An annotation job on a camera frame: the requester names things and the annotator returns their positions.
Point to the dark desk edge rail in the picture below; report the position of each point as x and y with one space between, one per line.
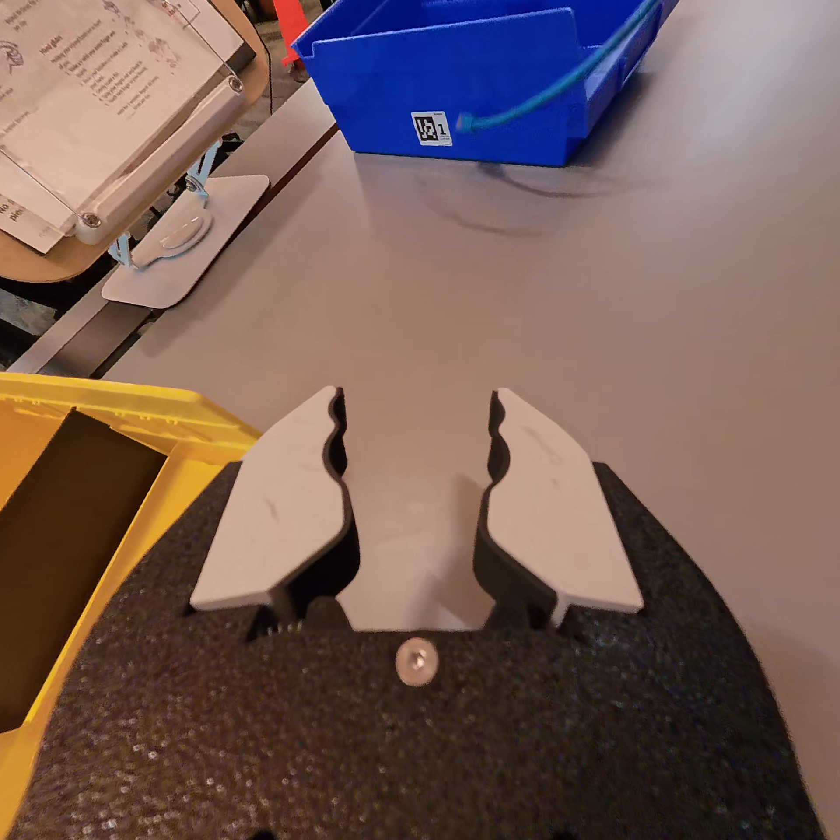
79 341

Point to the instruction sheet on stand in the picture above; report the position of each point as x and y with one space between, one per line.
216 216

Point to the printed instruction sheet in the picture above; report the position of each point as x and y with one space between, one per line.
98 85

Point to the blue plastic bin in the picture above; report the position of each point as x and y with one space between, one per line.
459 72

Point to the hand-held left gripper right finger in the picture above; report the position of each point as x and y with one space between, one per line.
558 512

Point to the yellow plastic bin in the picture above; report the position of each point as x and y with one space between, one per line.
144 407

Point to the adjacent grey desk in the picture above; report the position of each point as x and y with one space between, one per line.
289 131

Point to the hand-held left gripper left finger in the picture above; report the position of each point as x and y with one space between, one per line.
275 512

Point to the orange plastic object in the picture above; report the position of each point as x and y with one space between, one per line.
289 19

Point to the black white tag sticker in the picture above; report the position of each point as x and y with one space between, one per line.
432 128

